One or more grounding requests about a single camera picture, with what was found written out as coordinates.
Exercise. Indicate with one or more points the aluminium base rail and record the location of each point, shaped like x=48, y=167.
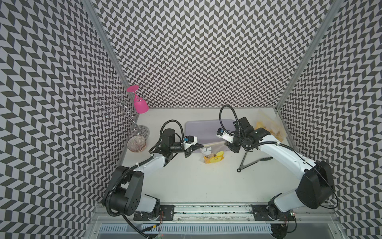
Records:
x=240, y=213

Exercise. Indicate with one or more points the clear resealable bag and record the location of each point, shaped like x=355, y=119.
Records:
x=279, y=131

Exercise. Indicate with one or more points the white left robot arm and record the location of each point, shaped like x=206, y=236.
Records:
x=123, y=196

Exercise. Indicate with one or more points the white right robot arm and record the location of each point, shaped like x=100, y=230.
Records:
x=316, y=183

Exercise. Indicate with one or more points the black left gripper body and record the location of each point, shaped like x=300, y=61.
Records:
x=177, y=147

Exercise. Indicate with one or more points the chrome glass drying rack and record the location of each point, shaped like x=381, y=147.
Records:
x=120, y=102

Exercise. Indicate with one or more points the steel black-tipped tongs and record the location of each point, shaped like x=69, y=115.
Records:
x=243, y=166

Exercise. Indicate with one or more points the pink upside-down wine glass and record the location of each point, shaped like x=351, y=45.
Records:
x=140, y=104

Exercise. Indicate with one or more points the clear bag yellow chick print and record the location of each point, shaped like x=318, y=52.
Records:
x=213, y=152

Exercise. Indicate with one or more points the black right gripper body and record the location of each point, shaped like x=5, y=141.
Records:
x=238, y=140

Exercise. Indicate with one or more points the lilac plastic tray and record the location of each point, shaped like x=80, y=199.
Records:
x=204, y=130

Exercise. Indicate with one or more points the ribbed glass bowl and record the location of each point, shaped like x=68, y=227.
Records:
x=136, y=143

